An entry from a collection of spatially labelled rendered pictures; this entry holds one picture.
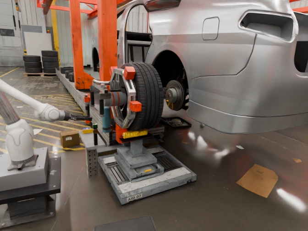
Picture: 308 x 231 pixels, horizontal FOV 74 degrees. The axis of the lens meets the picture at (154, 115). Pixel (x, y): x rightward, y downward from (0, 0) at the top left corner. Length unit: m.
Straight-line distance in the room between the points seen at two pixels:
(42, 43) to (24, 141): 11.22
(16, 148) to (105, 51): 1.23
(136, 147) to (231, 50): 1.31
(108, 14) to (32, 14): 12.81
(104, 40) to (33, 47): 10.69
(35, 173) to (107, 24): 1.53
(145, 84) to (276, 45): 0.97
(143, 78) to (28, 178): 1.17
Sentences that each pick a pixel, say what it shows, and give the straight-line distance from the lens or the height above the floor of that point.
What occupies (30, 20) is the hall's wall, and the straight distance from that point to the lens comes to 14.99.
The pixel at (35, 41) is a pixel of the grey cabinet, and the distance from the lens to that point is 12.87.
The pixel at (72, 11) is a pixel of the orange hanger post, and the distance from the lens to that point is 4.24.
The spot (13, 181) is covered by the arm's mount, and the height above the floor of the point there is 0.36.
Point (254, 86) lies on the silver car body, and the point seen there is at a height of 1.11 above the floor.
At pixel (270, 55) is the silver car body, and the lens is 1.46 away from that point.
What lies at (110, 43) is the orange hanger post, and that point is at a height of 1.35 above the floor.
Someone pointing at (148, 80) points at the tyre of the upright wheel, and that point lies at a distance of 1.80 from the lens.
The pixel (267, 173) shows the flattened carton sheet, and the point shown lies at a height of 0.02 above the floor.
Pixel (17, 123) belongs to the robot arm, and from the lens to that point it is 1.96.
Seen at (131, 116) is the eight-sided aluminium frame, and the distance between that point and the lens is 1.79.
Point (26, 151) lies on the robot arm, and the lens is 1.82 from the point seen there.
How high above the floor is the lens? 1.30
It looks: 18 degrees down
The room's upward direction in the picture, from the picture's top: 3 degrees clockwise
